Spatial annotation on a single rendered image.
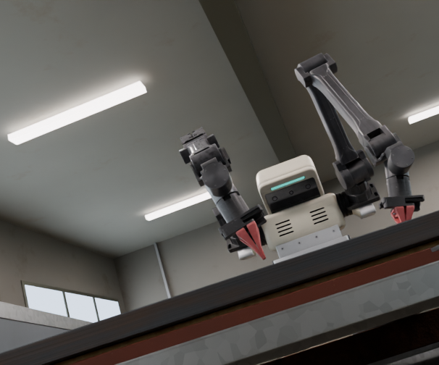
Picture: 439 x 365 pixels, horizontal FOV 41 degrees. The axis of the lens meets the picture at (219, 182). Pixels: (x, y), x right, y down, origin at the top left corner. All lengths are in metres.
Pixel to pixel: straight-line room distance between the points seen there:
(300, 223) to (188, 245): 7.38
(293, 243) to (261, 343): 1.47
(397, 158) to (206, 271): 7.85
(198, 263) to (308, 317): 8.74
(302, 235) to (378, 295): 1.49
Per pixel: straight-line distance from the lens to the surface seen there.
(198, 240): 9.35
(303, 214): 2.05
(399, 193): 1.55
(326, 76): 1.78
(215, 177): 1.22
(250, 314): 0.89
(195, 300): 0.90
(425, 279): 0.58
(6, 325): 1.53
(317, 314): 0.56
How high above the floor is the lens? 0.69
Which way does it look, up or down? 19 degrees up
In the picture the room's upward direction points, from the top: 18 degrees counter-clockwise
